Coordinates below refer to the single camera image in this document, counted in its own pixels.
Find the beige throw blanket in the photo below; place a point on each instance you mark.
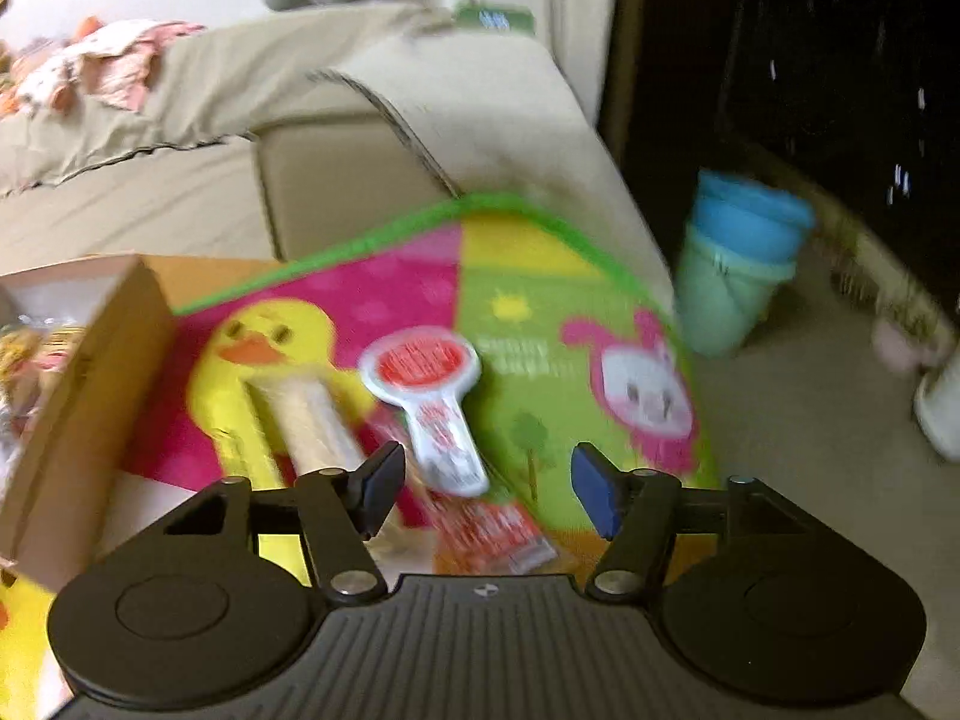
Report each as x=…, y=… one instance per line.
x=487, y=127

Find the beige curtain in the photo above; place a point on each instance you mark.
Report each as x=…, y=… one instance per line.
x=581, y=15

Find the pale round plant pot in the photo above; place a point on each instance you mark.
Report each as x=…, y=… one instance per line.
x=904, y=349

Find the white paddle-shaped snack packet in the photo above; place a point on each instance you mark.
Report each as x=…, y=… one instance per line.
x=420, y=367

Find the pink cardboard box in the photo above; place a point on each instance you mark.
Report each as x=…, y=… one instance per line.
x=90, y=405

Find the blue plastic bin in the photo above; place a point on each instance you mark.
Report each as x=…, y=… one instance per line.
x=735, y=270

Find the red snack packet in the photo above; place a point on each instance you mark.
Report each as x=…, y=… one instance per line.
x=487, y=536

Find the pile of pink clothes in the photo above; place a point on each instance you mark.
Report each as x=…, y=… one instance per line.
x=105, y=64

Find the tall white plant pot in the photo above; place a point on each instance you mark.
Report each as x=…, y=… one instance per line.
x=941, y=412

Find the long bread packet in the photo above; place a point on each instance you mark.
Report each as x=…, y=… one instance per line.
x=30, y=352

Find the colourful cartoon play mat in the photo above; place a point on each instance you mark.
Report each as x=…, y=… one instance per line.
x=525, y=270

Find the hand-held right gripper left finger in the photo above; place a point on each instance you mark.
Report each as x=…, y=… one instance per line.
x=382, y=487

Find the beige sofa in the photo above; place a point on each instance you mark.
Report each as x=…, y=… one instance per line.
x=150, y=187

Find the beige stick snack packet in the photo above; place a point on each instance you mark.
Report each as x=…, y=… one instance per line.
x=315, y=420

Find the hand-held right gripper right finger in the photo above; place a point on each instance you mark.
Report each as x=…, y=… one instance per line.
x=596, y=491

